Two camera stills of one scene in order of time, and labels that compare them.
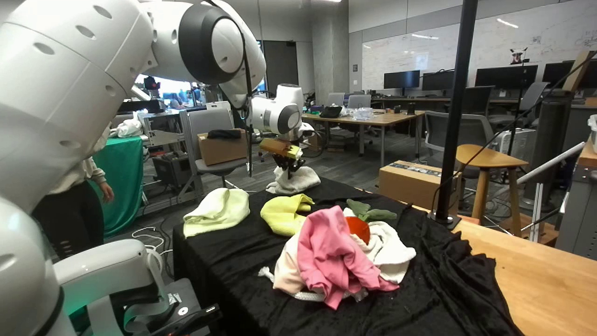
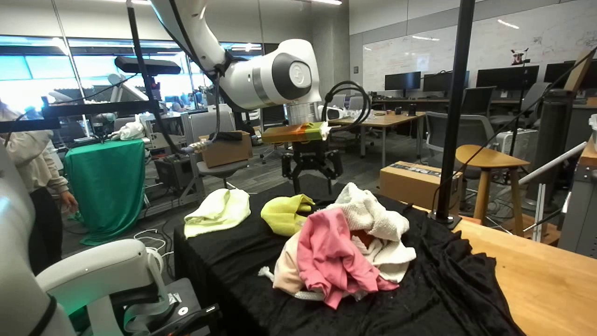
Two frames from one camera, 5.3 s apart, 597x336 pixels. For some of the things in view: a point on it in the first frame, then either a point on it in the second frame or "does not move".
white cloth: (292, 183) to (364, 211)
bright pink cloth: (333, 261) does not move
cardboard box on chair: (222, 145) does not move
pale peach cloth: (288, 270) does not move
